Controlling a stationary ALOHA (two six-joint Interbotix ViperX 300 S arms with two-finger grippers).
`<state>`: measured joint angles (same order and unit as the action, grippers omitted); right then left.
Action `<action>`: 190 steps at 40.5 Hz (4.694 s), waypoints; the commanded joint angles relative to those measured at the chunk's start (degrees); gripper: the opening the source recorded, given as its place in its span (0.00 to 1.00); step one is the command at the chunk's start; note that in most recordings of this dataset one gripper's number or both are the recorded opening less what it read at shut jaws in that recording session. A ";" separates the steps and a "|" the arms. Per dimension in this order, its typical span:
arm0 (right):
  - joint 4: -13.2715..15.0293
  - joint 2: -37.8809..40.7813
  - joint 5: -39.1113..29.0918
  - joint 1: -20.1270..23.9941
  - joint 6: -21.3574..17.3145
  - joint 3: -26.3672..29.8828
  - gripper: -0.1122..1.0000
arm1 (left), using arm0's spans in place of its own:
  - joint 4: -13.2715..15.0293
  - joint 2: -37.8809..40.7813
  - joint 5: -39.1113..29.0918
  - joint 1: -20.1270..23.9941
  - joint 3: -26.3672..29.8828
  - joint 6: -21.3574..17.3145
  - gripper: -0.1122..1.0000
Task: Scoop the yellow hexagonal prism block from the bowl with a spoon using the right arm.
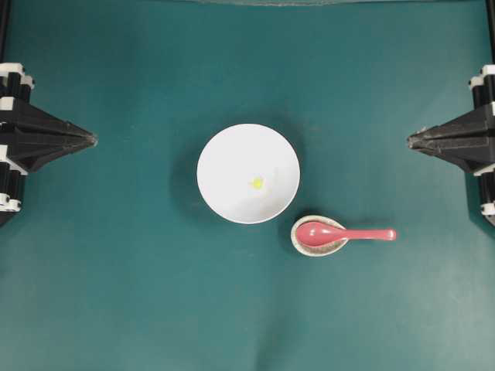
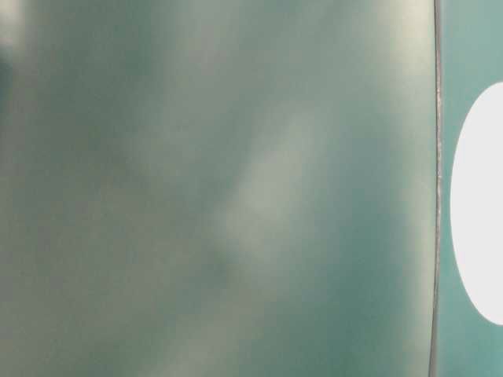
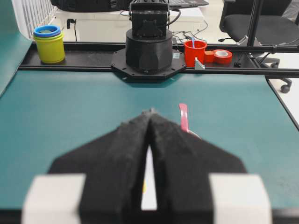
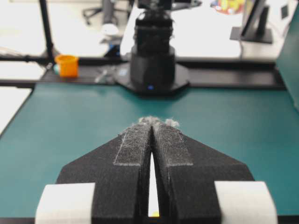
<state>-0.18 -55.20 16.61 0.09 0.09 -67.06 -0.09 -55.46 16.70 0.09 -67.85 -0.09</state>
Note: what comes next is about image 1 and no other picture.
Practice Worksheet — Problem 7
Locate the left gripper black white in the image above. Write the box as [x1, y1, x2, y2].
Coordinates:
[1, 63, 97, 226]

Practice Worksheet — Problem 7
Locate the black frame post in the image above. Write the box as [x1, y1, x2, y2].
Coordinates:
[0, 0, 11, 63]
[485, 0, 495, 63]

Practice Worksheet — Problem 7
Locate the black frame post left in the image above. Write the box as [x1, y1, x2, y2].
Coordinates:
[0, 0, 11, 63]

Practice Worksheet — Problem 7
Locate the small yellow hexagonal block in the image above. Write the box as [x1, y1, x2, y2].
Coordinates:
[251, 177, 264, 190]

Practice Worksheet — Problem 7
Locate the speckled white spoon rest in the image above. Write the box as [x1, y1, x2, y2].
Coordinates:
[291, 215, 347, 257]

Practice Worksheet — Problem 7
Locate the white round bowl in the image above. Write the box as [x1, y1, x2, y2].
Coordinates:
[196, 124, 301, 224]

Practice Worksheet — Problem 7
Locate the pink ceramic spoon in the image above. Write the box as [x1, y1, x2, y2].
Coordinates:
[295, 222, 397, 247]

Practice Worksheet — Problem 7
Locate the black frame post right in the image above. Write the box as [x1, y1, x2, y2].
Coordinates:
[485, 0, 495, 63]

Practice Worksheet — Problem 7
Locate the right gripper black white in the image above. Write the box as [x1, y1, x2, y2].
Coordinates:
[408, 64, 494, 226]

